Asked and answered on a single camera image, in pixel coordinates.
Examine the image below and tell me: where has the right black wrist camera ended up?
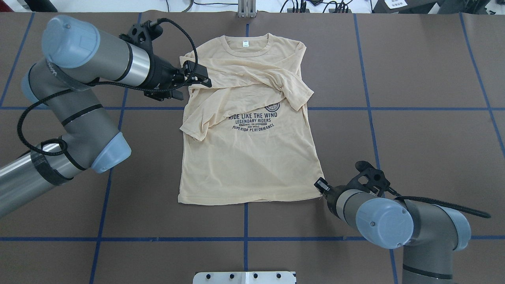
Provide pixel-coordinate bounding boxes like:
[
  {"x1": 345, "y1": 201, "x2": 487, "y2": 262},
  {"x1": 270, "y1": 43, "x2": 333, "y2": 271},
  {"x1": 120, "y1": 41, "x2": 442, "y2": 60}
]
[{"x1": 345, "y1": 161, "x2": 390, "y2": 196}]

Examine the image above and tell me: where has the aluminium frame post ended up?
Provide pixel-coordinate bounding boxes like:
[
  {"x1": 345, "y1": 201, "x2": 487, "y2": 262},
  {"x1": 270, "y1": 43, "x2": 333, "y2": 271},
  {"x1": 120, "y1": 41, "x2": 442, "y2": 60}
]
[{"x1": 238, "y1": 0, "x2": 257, "y2": 19}]

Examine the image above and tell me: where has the cream long sleeve printed shirt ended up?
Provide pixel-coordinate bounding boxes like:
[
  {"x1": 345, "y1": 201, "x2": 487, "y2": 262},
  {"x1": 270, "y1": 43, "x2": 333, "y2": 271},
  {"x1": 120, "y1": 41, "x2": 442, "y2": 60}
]
[{"x1": 178, "y1": 34, "x2": 324, "y2": 206}]

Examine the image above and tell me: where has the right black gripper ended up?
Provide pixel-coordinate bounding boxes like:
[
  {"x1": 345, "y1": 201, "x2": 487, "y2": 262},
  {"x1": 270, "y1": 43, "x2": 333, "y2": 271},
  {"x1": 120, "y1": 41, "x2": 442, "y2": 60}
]
[{"x1": 314, "y1": 177, "x2": 348, "y2": 215}]

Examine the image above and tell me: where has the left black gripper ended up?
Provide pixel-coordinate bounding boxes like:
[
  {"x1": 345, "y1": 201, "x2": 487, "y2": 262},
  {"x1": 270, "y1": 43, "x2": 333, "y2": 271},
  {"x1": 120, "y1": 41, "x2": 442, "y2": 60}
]
[{"x1": 144, "y1": 55, "x2": 212, "y2": 102}]

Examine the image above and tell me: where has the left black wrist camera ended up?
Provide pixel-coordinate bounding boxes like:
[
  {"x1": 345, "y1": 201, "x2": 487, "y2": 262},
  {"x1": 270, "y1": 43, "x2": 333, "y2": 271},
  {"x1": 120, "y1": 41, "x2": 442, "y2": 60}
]
[{"x1": 119, "y1": 20, "x2": 163, "y2": 53}]

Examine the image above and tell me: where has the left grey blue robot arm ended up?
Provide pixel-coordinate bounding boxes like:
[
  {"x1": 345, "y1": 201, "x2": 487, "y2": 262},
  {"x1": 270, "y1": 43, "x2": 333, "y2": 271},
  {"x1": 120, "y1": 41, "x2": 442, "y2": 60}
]
[{"x1": 0, "y1": 15, "x2": 212, "y2": 217}]

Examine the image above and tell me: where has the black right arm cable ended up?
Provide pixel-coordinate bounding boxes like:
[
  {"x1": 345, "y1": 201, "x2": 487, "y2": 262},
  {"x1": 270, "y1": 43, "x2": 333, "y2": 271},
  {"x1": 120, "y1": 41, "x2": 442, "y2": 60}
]
[{"x1": 389, "y1": 188, "x2": 492, "y2": 219}]

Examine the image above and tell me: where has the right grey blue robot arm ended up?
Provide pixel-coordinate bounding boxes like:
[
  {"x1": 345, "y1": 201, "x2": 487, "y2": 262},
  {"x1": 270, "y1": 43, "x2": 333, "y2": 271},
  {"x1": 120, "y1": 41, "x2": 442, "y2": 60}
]
[{"x1": 314, "y1": 178, "x2": 472, "y2": 284}]

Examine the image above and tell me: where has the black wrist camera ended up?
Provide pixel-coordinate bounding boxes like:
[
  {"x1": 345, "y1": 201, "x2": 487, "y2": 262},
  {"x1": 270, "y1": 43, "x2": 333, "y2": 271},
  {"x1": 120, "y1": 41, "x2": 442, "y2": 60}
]
[
  {"x1": 119, "y1": 20, "x2": 163, "y2": 53},
  {"x1": 345, "y1": 161, "x2": 390, "y2": 196}
]

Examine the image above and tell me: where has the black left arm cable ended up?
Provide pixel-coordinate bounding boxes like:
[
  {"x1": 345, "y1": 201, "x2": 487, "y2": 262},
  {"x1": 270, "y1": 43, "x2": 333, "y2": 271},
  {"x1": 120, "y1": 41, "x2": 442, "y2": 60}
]
[{"x1": 17, "y1": 18, "x2": 198, "y2": 157}]

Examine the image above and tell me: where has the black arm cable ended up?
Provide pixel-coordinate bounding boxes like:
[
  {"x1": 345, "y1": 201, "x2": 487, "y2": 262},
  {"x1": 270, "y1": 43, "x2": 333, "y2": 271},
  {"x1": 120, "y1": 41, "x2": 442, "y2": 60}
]
[
  {"x1": 17, "y1": 18, "x2": 198, "y2": 157},
  {"x1": 389, "y1": 188, "x2": 492, "y2": 219}
]

